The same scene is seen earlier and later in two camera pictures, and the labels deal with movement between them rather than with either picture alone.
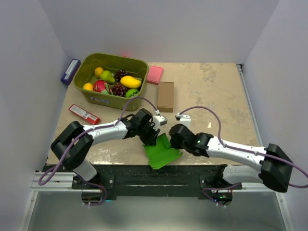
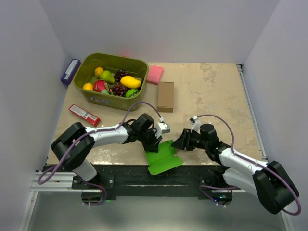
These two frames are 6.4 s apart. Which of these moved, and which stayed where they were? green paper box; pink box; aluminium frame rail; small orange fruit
Moved: green paper box
Stayed: small orange fruit; pink box; aluminium frame rail
